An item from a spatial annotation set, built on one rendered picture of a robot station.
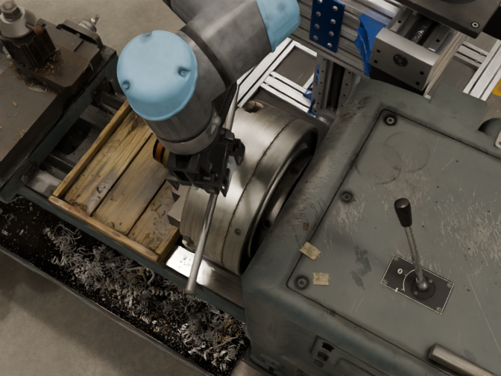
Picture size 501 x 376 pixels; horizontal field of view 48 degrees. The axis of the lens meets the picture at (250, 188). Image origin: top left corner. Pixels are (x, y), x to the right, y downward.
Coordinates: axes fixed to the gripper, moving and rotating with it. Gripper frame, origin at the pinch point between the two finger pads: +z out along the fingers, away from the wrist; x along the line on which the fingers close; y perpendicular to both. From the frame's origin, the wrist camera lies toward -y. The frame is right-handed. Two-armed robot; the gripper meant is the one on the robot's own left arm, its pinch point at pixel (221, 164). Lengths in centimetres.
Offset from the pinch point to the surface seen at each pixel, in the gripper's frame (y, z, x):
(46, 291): 20, 122, -86
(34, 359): 45, 118, -82
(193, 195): 3.2, 8.9, -5.8
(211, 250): 11.0, 16.1, -2.7
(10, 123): -13, 32, -58
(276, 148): -6.2, 7.4, 7.1
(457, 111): -16.9, 9.2, 35.7
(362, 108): -15.3, 8.3, 20.2
